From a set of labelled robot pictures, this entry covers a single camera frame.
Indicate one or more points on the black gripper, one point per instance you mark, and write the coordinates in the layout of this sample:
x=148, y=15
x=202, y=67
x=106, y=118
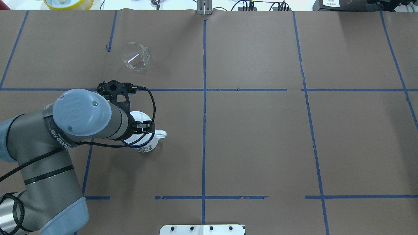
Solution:
x=133, y=126

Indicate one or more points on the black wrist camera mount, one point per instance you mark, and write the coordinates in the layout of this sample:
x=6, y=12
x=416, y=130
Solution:
x=118, y=93

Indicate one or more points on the white enamel cup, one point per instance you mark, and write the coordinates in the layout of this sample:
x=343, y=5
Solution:
x=150, y=141

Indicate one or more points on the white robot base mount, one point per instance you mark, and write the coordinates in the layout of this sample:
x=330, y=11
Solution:
x=211, y=229

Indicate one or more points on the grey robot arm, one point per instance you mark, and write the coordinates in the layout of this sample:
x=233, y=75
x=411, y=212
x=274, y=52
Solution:
x=53, y=202

